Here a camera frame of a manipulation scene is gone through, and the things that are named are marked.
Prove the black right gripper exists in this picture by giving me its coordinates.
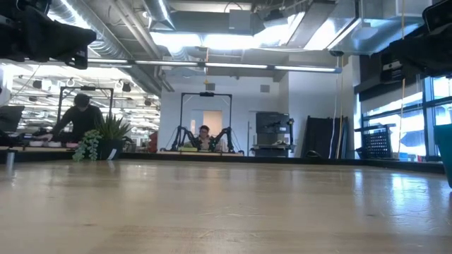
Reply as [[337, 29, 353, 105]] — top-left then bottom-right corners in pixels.
[[380, 23, 452, 84]]

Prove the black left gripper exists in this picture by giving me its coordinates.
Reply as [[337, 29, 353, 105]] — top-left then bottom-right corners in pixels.
[[0, 0, 97, 70]]

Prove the person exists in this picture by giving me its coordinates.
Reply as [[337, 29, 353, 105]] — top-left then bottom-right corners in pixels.
[[192, 125, 227, 152], [37, 93, 105, 142]]

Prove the black perforated crate cart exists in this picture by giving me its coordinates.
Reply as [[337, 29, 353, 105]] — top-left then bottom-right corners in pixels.
[[354, 123, 397, 160]]

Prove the spiky green potted plant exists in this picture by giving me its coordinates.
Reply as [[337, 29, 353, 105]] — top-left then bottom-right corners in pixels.
[[94, 114, 133, 160]]

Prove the trailing succulent plant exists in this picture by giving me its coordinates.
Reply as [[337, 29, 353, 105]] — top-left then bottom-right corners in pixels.
[[72, 129, 102, 162]]

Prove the dark computer monitor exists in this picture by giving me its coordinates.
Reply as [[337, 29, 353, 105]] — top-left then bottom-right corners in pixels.
[[0, 104, 25, 133]]

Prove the black leaning panel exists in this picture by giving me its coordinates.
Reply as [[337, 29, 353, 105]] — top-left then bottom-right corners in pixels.
[[304, 115, 350, 159]]

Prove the black equipment cabinet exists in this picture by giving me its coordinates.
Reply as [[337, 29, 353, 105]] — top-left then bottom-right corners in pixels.
[[254, 111, 296, 158]]

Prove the long ceiling light bar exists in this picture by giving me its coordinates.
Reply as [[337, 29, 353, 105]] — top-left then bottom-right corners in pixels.
[[88, 58, 343, 74]]

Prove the silver rectangular air duct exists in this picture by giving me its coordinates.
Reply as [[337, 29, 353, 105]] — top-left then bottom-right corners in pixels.
[[303, 0, 434, 56]]

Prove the yellow hanging cable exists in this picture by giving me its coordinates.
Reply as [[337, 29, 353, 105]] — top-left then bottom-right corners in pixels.
[[397, 0, 407, 158]]

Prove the pale hanging cable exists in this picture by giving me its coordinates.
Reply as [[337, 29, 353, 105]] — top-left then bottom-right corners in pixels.
[[333, 56, 346, 159]]

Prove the black table edge rail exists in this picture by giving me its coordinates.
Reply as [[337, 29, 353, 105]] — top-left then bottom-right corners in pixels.
[[0, 150, 446, 174]]

